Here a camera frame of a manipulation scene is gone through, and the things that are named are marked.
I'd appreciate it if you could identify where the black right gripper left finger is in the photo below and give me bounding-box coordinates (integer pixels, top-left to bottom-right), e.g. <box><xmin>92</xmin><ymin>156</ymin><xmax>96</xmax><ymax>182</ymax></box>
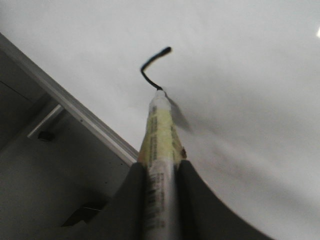
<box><xmin>51</xmin><ymin>162</ymin><xmax>146</xmax><ymax>240</ymax></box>

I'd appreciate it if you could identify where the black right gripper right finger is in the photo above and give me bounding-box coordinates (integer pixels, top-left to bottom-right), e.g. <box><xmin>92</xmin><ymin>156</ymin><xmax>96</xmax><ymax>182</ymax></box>
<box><xmin>176</xmin><ymin>160</ymin><xmax>271</xmax><ymax>240</ymax></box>

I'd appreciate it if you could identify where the white marker with yellow tape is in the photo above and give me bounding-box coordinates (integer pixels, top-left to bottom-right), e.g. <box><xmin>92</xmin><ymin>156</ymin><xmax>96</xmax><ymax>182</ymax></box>
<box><xmin>138</xmin><ymin>90</ymin><xmax>185</xmax><ymax>240</ymax></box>

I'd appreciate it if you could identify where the black marker drawing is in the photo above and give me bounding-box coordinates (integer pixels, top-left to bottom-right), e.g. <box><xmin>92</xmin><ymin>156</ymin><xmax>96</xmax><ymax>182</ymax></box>
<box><xmin>139</xmin><ymin>46</ymin><xmax>173</xmax><ymax>91</ymax></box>

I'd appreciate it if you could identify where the silver metal bar handle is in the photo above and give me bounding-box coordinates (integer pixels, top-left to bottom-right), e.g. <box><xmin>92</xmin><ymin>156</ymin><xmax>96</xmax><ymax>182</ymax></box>
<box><xmin>27</xmin><ymin>104</ymin><xmax>64</xmax><ymax>142</ymax></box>

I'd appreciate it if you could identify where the white whiteboard with aluminium frame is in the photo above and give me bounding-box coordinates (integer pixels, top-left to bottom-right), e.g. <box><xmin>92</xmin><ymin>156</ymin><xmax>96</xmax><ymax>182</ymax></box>
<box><xmin>0</xmin><ymin>0</ymin><xmax>320</xmax><ymax>240</ymax></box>

